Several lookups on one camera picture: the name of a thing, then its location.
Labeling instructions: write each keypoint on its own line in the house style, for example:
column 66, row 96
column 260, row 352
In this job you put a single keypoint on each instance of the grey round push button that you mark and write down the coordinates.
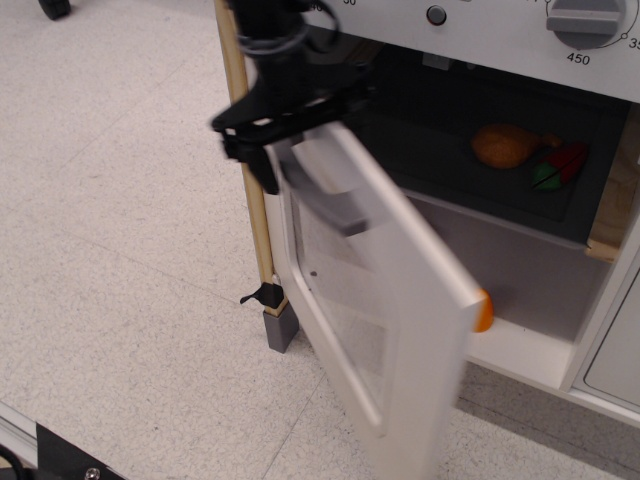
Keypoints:
column 436, row 15

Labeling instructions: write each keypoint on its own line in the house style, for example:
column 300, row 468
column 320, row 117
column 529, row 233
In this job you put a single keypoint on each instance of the black metal base plate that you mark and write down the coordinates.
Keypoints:
column 64, row 460

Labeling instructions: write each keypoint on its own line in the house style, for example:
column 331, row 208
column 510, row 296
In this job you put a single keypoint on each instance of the white lower cabinet door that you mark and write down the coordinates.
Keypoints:
column 612, row 373

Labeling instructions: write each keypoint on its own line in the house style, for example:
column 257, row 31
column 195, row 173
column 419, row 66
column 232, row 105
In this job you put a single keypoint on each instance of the white toy oven door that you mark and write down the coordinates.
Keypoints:
column 388, row 311

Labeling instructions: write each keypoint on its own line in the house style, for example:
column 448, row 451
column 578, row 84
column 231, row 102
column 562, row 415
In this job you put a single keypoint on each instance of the grey oven door handle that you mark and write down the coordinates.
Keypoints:
column 337, row 210

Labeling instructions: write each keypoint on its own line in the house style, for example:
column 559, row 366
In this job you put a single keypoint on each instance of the light wooden side post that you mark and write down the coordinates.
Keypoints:
column 238, row 86

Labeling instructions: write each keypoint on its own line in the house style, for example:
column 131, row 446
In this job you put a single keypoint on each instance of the black tape piece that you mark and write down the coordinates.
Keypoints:
column 268, row 295

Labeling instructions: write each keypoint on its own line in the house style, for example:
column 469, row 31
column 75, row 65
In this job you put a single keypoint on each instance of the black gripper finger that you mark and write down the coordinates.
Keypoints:
column 257, row 159

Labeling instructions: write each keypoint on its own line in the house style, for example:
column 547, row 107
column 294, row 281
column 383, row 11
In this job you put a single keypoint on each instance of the black caster wheel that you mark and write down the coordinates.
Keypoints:
column 55, row 9

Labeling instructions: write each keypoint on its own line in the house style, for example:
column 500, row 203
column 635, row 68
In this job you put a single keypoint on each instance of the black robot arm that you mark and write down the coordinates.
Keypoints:
column 281, row 22

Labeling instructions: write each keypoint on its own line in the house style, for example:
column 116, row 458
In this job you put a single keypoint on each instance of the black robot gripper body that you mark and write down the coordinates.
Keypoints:
column 290, row 95

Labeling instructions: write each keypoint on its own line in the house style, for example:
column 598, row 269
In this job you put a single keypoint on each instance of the white toy kitchen cabinet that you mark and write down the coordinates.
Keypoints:
column 555, row 263

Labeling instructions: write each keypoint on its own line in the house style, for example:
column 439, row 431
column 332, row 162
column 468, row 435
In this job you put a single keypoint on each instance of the grey temperature dial knob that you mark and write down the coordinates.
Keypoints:
column 585, row 24

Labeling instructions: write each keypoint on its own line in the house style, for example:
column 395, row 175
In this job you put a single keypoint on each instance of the toy roast chicken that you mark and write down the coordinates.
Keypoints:
column 506, row 146

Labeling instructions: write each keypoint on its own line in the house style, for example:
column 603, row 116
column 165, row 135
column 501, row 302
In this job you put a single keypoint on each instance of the red green toy vegetable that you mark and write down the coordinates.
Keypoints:
column 559, row 167

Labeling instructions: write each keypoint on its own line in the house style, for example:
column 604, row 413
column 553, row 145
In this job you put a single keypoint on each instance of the aluminium frame rail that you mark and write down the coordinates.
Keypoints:
column 19, row 434

